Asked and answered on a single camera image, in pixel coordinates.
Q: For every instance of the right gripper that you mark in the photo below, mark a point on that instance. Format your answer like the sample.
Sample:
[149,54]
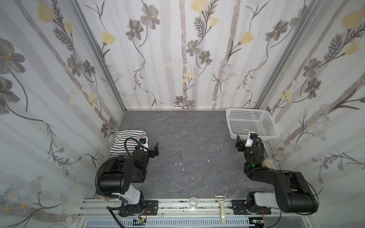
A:
[242,145]

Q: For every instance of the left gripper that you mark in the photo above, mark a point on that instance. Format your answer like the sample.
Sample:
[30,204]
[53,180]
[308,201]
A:
[153,151]

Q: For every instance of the black white striped tank top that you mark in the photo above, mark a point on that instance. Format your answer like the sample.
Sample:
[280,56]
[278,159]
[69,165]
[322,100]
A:
[124,141]

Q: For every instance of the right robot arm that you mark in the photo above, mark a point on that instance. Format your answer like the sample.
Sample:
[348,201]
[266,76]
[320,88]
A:
[292,193]

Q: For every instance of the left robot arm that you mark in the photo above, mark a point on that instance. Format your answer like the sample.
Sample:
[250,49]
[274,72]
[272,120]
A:
[115,176]

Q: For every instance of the white plastic basket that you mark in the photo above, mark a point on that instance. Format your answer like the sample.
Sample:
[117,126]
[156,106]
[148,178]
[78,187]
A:
[241,122]

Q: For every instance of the glass jar with lid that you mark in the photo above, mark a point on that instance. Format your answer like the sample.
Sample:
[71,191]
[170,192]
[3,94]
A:
[274,159]

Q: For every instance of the cream vegetable peeler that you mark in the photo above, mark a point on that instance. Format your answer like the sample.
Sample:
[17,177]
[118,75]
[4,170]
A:
[221,199]

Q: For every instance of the clear glass cup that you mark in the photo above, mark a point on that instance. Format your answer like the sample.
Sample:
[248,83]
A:
[193,202]

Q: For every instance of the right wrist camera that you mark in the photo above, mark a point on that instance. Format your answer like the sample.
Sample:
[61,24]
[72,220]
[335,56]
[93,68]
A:
[251,139]

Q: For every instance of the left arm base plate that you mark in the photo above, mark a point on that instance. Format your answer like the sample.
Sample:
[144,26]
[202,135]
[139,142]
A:
[149,208]

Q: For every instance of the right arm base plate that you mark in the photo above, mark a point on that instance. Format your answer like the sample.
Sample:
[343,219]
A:
[240,208]

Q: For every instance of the aluminium front rail frame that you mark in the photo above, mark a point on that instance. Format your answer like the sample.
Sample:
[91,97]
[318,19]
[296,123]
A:
[176,213]

